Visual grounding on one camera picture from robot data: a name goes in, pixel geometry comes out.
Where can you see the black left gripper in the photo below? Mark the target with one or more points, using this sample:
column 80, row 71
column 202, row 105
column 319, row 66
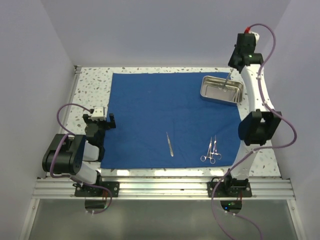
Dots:
column 108, row 124

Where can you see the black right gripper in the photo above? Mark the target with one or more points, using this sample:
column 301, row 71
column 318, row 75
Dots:
column 231, row 62

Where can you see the stainless steel instrument tray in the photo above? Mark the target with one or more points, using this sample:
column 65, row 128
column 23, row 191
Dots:
column 210, row 91

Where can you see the blue surgical cloth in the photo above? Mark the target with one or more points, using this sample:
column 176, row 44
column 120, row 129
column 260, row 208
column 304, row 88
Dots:
column 147, row 105

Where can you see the silver scalpel handle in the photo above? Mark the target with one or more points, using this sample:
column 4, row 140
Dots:
column 169, row 145

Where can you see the silver surgical forceps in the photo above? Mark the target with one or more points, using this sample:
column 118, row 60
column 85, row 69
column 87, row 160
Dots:
column 208, row 155
column 214, row 153

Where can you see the silver surgical scissors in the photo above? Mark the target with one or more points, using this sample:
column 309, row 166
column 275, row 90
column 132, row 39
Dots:
column 223, row 87

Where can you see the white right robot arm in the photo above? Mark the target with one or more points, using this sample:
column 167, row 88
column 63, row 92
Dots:
column 260, row 124

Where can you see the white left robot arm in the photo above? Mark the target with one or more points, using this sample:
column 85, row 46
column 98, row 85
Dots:
column 66, row 153

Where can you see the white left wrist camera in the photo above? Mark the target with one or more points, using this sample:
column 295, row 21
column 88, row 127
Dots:
column 97, row 113

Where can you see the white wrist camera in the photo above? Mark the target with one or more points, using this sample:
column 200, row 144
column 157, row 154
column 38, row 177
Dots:
column 249, row 31
column 97, row 113

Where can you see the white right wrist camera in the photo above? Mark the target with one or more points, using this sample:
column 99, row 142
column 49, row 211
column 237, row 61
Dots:
column 249, row 31

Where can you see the aluminium left side rail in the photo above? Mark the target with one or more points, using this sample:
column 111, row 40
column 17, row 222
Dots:
column 64, row 114

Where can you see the aluminium rail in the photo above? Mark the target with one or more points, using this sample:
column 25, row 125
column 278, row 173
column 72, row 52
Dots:
column 64, row 114
column 160, row 188

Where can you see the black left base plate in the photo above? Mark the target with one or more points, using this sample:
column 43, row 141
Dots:
column 94, row 192

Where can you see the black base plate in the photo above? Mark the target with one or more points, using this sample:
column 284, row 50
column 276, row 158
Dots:
column 215, row 190
column 94, row 192

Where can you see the aluminium front rail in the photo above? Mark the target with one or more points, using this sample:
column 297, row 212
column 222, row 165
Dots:
column 160, row 188

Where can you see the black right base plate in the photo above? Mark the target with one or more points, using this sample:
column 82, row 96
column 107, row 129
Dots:
column 215, row 190

